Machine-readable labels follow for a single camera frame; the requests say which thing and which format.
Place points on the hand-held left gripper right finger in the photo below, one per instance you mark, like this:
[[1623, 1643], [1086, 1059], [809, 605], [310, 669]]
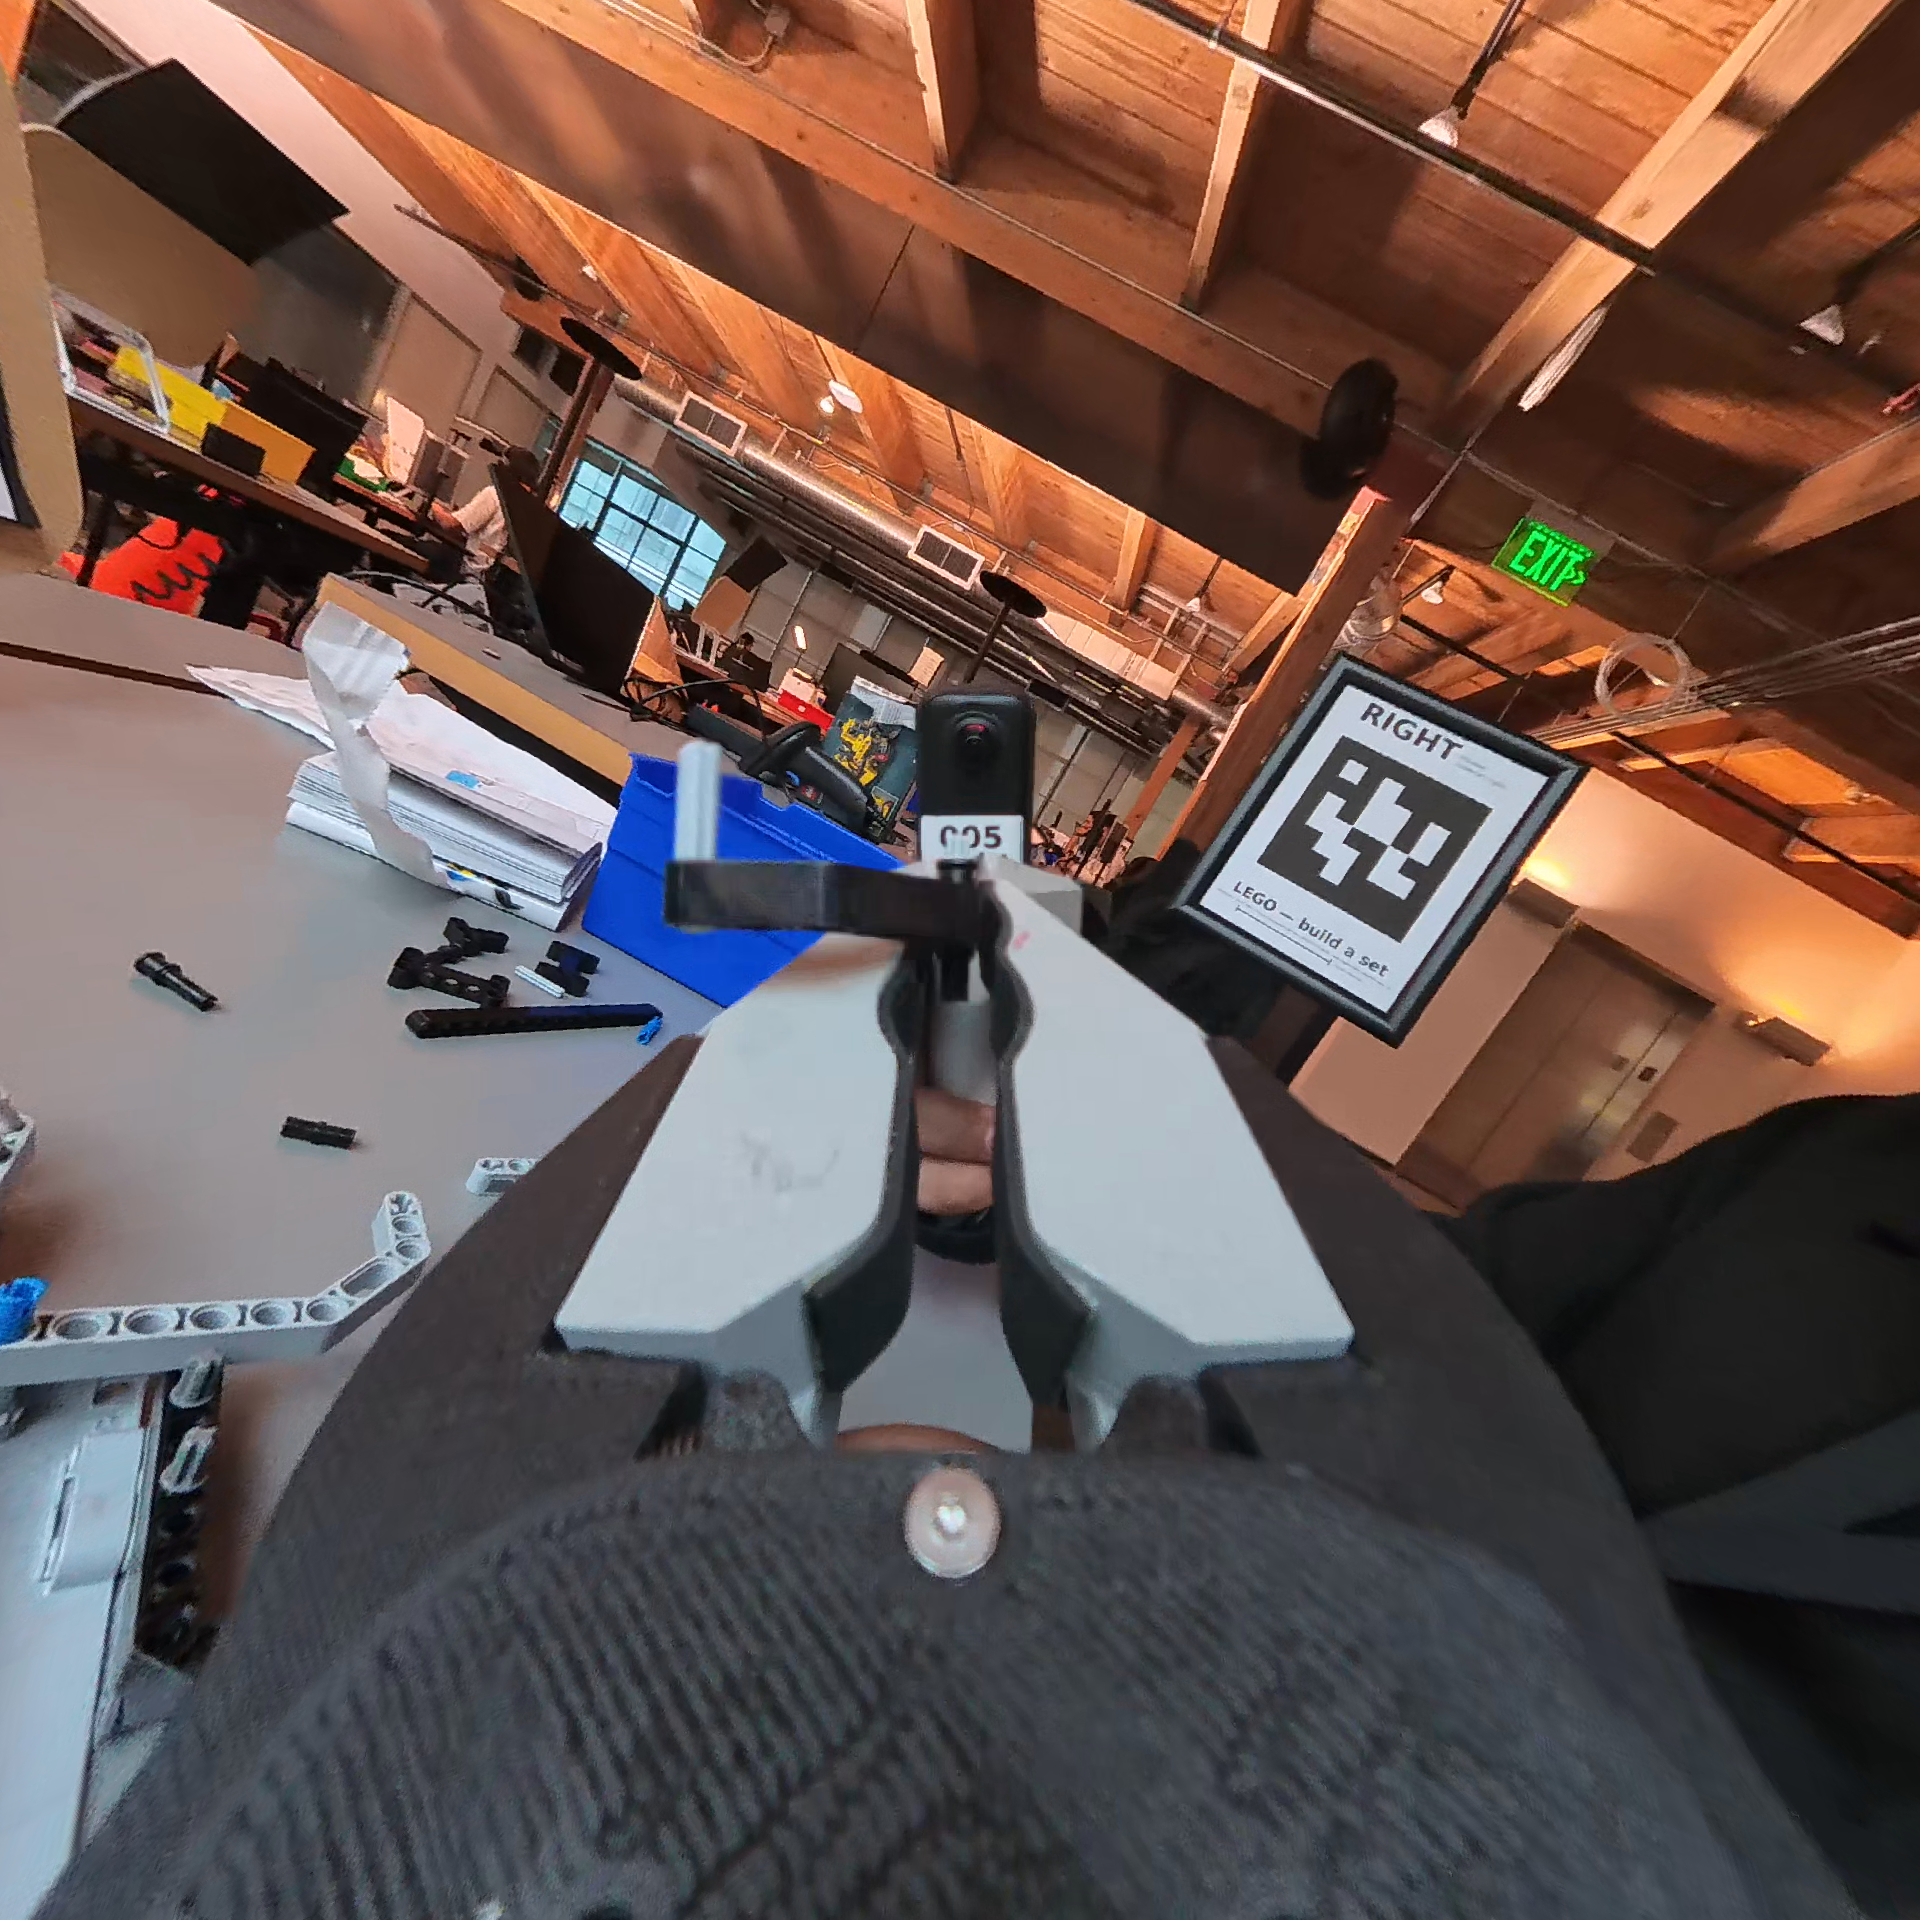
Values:
[[1155, 1185]]

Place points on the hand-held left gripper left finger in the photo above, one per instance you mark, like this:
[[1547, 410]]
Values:
[[721, 1185]]

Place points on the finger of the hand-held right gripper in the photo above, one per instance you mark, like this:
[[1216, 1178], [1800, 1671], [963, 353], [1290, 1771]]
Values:
[[1050, 889], [957, 1042]]

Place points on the black lego beam with axle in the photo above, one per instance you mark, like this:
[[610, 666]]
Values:
[[781, 897]]

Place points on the person's right forearm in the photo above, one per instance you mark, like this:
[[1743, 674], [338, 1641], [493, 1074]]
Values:
[[1725, 1289]]

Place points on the small grey lego beam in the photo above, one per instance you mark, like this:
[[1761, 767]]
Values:
[[499, 1173]]

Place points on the long black lego beam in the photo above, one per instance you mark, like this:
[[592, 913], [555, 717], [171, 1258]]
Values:
[[525, 1023]]

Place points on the grey lego axle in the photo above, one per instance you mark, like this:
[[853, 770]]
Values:
[[541, 978]]

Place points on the black lego T connector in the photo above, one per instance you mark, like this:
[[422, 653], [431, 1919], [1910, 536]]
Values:
[[475, 935]]

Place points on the short black lego pin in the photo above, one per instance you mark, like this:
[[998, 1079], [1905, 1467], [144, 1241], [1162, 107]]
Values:
[[318, 1132]]

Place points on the grey and black lego assembly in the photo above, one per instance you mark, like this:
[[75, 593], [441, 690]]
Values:
[[225, 1316]]

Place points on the long black lego pin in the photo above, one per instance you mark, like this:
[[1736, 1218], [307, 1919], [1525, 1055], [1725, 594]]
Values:
[[177, 981]]

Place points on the grey lego jaw model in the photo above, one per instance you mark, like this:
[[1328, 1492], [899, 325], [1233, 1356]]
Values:
[[75, 1576]]

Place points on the person's right hand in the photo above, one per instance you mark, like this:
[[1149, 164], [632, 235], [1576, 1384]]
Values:
[[953, 1148]]

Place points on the yellow toy box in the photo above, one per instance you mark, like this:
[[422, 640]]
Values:
[[869, 756]]

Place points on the black plastic tool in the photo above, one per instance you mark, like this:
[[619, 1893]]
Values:
[[809, 763]]

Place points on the blue plastic bin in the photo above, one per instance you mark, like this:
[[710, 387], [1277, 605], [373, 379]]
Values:
[[661, 901]]

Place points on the black monitor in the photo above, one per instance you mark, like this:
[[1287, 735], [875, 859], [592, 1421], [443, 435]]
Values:
[[579, 599]]

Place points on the stack of instruction booklets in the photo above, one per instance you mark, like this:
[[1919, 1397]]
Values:
[[450, 780]]

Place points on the round black ceiling speaker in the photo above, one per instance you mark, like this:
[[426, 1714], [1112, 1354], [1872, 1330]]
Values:
[[1346, 427]]

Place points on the wood edged grey table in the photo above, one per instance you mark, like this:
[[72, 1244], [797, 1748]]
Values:
[[450, 661]]

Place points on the green exit sign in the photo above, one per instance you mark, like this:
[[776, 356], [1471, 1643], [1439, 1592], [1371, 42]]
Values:
[[1545, 562]]

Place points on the clear plastic bag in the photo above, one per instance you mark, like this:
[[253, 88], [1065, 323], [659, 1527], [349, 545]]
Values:
[[352, 674]]

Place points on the white paper sheet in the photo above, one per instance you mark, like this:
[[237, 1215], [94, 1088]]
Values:
[[255, 692]]

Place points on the wooden desk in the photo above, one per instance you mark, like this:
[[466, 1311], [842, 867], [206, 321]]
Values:
[[271, 495]]

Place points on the track spotlight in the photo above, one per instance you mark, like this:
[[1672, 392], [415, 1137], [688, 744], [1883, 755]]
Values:
[[1440, 128], [1823, 323]]

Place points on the orange cloth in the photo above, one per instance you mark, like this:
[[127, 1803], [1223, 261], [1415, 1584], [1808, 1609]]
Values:
[[150, 562]]

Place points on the yellow storage bin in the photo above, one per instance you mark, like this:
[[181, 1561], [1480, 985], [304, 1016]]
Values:
[[166, 394]]

